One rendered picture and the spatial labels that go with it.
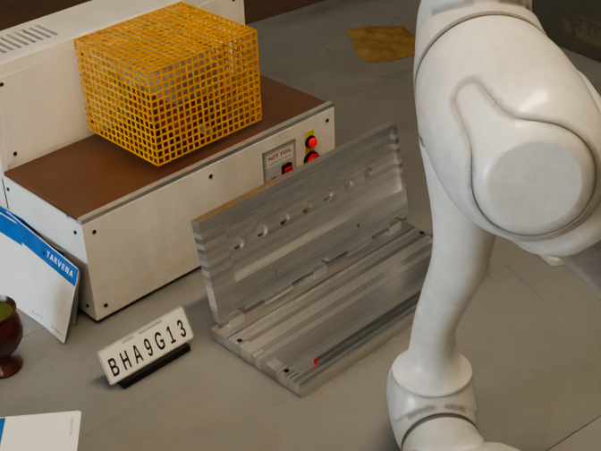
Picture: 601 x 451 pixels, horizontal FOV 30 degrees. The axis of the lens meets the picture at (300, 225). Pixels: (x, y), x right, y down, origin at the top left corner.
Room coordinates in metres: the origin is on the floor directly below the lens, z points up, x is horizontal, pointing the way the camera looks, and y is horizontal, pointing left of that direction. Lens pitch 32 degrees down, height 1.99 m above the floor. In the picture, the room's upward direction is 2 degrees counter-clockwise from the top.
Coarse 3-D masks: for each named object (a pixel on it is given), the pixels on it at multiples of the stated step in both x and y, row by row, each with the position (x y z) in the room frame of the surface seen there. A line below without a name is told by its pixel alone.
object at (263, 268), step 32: (384, 128) 1.69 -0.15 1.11; (320, 160) 1.59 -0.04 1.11; (352, 160) 1.64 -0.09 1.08; (384, 160) 1.69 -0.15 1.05; (256, 192) 1.49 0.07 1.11; (288, 192) 1.54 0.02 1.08; (320, 192) 1.59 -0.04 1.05; (352, 192) 1.63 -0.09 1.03; (384, 192) 1.67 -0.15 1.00; (192, 224) 1.42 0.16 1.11; (224, 224) 1.45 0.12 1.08; (256, 224) 1.49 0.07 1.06; (288, 224) 1.53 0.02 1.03; (320, 224) 1.57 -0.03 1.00; (352, 224) 1.60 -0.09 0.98; (384, 224) 1.64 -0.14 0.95; (224, 256) 1.43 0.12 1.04; (256, 256) 1.47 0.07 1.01; (288, 256) 1.50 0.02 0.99; (320, 256) 1.54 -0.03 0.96; (224, 288) 1.41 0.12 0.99; (256, 288) 1.45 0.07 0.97; (288, 288) 1.49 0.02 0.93; (224, 320) 1.40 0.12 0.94
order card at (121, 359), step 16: (160, 320) 1.38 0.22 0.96; (176, 320) 1.40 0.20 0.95; (128, 336) 1.34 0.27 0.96; (144, 336) 1.36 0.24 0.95; (160, 336) 1.37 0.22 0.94; (176, 336) 1.38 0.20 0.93; (192, 336) 1.40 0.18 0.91; (112, 352) 1.32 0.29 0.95; (128, 352) 1.33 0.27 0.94; (144, 352) 1.34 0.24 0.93; (160, 352) 1.36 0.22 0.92; (112, 368) 1.30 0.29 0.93; (128, 368) 1.32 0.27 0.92; (112, 384) 1.29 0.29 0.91
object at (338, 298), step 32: (352, 256) 1.59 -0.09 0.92; (384, 256) 1.59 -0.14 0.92; (416, 256) 1.59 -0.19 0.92; (320, 288) 1.50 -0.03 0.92; (352, 288) 1.50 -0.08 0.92; (384, 288) 1.50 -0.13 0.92; (416, 288) 1.49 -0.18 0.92; (256, 320) 1.42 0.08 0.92; (288, 320) 1.42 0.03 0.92; (320, 320) 1.42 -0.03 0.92; (352, 320) 1.41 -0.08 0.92; (256, 352) 1.34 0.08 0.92; (288, 352) 1.34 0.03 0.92; (320, 352) 1.34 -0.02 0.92; (352, 352) 1.33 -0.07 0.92; (288, 384) 1.28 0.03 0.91; (320, 384) 1.28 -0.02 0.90
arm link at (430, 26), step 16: (432, 0) 0.96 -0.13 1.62; (448, 0) 0.95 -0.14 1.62; (464, 0) 0.94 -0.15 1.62; (480, 0) 0.94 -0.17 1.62; (496, 0) 0.94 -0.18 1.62; (512, 0) 0.95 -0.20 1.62; (528, 0) 0.96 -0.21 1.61; (432, 16) 0.96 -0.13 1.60; (448, 16) 0.94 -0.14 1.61; (464, 16) 0.92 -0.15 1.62; (512, 16) 0.91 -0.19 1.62; (528, 16) 0.93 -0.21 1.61; (416, 32) 0.99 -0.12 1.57; (432, 32) 0.93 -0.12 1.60; (544, 32) 0.92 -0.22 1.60; (416, 48) 0.95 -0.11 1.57; (416, 64) 0.92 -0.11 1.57
